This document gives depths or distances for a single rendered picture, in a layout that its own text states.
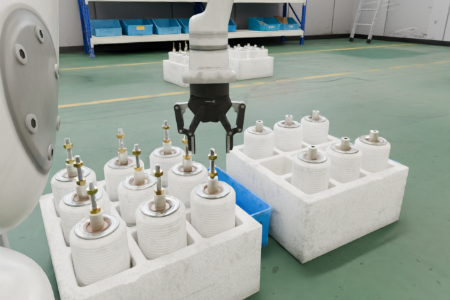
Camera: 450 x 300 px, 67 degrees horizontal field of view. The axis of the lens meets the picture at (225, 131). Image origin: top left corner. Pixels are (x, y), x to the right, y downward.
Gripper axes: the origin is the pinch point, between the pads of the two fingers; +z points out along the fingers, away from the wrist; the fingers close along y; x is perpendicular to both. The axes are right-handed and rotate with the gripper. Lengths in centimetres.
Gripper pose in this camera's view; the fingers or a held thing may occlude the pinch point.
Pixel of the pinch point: (210, 146)
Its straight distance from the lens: 68.3
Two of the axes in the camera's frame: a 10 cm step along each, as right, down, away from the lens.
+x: 0.5, 3.3, -9.4
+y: -10.0, 0.2, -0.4
